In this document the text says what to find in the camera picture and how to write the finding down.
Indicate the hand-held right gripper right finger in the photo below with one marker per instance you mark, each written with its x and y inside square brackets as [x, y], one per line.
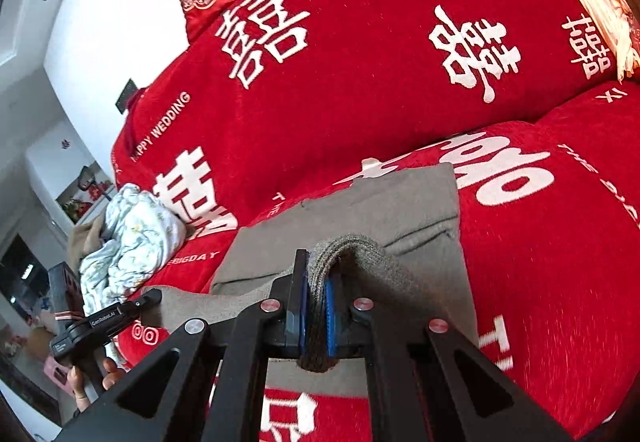
[331, 317]

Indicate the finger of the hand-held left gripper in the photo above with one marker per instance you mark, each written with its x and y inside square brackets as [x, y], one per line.
[150, 298]

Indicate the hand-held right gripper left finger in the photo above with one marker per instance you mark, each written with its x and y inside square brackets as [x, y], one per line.
[301, 317]

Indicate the grey knit sweater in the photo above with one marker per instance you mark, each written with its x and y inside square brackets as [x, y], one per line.
[400, 207]

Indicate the cream folded clothes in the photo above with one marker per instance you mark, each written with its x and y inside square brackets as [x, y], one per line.
[600, 6]

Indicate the person's left hand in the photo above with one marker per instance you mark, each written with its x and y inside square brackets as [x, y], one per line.
[112, 372]

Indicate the pink box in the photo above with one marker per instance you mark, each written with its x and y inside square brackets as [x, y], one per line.
[56, 372]

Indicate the dark red box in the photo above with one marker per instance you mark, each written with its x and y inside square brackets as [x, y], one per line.
[65, 289]

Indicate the white floral cloth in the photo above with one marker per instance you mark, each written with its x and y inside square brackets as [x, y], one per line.
[135, 237]

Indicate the beige cloth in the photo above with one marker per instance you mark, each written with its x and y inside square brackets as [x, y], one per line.
[80, 242]

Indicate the black loop stand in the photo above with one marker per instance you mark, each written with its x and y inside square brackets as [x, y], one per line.
[90, 175]

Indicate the red printed sofa cover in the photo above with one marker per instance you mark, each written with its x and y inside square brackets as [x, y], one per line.
[375, 86]

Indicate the white wall cabinet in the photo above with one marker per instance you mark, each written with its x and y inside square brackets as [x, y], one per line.
[55, 171]

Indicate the dark wall switch panel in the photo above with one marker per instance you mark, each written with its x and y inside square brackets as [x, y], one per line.
[126, 95]

